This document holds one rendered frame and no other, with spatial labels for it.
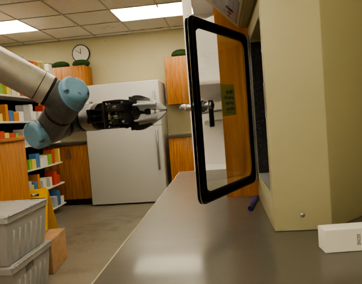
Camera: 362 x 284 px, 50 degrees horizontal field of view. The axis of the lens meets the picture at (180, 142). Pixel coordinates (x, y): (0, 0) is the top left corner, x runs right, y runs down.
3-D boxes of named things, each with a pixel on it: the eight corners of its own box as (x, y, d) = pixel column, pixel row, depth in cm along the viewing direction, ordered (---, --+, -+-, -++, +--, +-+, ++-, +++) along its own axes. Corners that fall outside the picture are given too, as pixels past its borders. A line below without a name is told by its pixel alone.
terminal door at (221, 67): (256, 181, 108) (246, 34, 106) (201, 206, 82) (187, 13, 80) (253, 181, 108) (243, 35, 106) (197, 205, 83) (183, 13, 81)
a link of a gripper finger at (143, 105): (155, 110, 92) (125, 113, 98) (169, 109, 97) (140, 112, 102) (153, 97, 92) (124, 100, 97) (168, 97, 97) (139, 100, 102)
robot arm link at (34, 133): (31, 108, 95) (65, 96, 104) (16, 133, 102) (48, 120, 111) (52, 133, 95) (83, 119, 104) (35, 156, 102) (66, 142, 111)
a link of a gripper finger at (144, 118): (156, 123, 93) (126, 125, 98) (170, 122, 98) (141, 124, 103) (155, 110, 92) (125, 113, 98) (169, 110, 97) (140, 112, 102)
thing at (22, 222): (52, 239, 307) (48, 197, 305) (12, 268, 247) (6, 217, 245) (2, 241, 312) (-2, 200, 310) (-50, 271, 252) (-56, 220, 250)
